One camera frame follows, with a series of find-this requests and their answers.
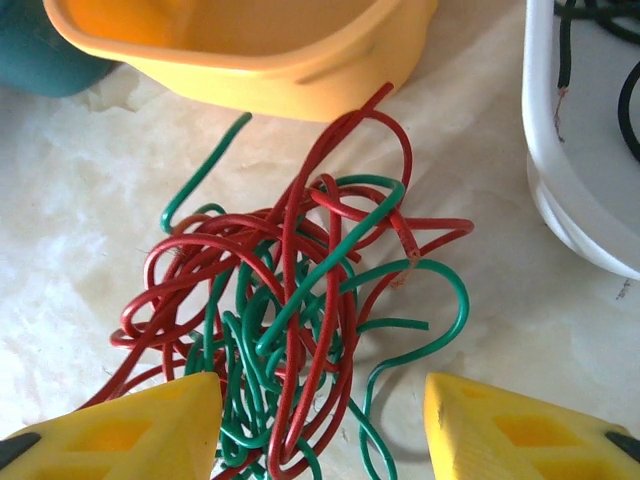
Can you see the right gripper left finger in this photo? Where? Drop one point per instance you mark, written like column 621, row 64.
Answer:
column 115, row 440

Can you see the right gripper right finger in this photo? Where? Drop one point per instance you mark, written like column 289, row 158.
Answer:
column 525, row 440

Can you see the white plastic bin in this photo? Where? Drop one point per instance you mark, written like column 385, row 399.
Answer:
column 585, row 190

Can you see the teal plastic bin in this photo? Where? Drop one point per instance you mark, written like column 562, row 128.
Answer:
column 40, row 55

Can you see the orange plastic bin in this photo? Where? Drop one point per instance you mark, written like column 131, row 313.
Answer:
column 260, row 50

